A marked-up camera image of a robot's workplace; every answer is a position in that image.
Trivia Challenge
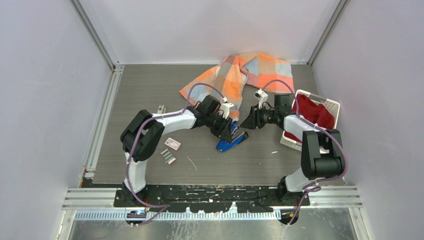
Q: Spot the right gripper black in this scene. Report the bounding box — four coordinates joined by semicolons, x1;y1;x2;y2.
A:
240;103;279;130

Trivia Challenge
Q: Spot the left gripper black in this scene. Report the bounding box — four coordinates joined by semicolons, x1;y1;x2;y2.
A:
204;112;232;142

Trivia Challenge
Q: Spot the blue stapler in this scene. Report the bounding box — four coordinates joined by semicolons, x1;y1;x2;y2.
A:
215;121;249;152

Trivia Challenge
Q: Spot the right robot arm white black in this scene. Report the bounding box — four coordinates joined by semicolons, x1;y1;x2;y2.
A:
241;90;348;206

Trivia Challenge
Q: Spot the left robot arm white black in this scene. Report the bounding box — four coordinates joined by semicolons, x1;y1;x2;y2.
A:
120;95;248;207

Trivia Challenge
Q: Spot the staple box tray with staples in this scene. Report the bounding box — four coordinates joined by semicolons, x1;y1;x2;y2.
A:
160;149;176;165

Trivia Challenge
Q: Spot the black beige stapler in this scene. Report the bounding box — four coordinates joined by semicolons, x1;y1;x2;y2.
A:
156;105;166;114

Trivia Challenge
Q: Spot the orange checkered cloth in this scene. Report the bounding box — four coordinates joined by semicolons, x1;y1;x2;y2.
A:
179;52;294;120

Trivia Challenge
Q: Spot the red white staple box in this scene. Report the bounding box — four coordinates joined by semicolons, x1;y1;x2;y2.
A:
164;137;181;151

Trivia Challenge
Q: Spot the red cloth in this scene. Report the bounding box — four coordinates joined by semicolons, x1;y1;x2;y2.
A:
296;94;335;129

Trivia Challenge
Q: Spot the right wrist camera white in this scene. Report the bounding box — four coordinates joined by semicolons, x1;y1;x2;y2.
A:
254;89;268;109

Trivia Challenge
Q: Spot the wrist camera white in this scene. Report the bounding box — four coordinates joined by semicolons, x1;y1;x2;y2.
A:
254;89;268;109
218;102;237;119

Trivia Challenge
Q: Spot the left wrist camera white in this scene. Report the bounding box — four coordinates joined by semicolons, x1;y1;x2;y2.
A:
218;102;237;119

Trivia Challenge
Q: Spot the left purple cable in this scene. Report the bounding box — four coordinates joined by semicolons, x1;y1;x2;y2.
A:
125;82;228;226

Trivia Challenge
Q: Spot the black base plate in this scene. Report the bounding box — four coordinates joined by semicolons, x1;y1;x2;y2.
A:
113;184;310;213

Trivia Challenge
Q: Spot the aluminium slotted rail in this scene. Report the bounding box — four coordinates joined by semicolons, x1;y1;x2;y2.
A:
74;210;281;221

